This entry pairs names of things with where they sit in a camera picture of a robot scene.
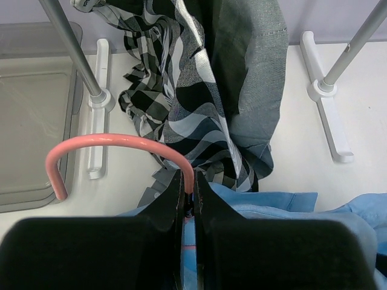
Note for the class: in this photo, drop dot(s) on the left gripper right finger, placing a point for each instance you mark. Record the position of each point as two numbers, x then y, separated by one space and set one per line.
304 251

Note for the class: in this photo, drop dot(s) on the grey shirt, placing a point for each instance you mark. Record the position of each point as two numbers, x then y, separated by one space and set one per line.
246 43

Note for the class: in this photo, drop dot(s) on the light blue shirt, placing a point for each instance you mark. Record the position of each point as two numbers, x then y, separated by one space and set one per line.
365 216

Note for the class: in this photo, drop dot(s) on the pink wire hanger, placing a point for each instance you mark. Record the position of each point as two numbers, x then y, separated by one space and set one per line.
99 142

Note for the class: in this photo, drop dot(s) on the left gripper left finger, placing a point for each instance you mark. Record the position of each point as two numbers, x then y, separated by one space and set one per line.
126 252

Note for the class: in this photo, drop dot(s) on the clear grey plastic bin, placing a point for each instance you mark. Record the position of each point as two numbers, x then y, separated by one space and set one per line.
41 95

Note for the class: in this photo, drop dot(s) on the black white checkered shirt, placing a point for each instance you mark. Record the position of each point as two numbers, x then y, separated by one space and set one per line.
173 97

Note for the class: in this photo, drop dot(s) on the white and silver clothes rack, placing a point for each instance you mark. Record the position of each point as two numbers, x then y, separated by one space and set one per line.
99 97

